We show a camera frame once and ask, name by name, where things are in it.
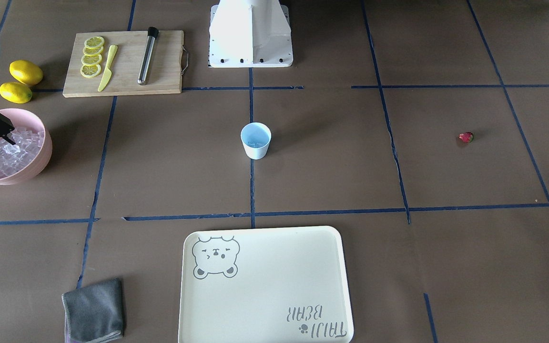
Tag clear ice cube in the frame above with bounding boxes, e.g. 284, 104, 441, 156
245, 141, 267, 149

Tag light blue plastic cup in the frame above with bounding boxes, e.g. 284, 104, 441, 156
240, 123, 272, 160

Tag bamboo cutting board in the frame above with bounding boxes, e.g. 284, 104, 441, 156
62, 30, 184, 98

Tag yellow plastic knife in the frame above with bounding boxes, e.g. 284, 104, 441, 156
97, 45, 118, 92

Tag grey folded cloth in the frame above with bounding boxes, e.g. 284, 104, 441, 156
61, 278, 126, 343

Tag cream bear serving tray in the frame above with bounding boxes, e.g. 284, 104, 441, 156
177, 226, 354, 343

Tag steel muddler black tip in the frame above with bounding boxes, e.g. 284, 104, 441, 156
137, 26, 159, 86

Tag whole yellow lemon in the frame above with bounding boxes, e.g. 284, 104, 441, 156
0, 82, 33, 104
9, 60, 43, 86

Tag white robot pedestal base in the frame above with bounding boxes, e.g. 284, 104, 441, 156
208, 0, 294, 68

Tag pile of clear ice cubes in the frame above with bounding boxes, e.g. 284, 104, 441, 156
0, 127, 45, 179

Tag lemon slice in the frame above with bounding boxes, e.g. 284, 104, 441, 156
83, 46, 104, 57
81, 54, 102, 66
83, 36, 105, 50
79, 64, 101, 78

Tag pink bowl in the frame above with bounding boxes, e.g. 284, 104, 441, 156
0, 108, 52, 185

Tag red strawberry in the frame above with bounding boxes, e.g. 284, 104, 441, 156
458, 131, 474, 144

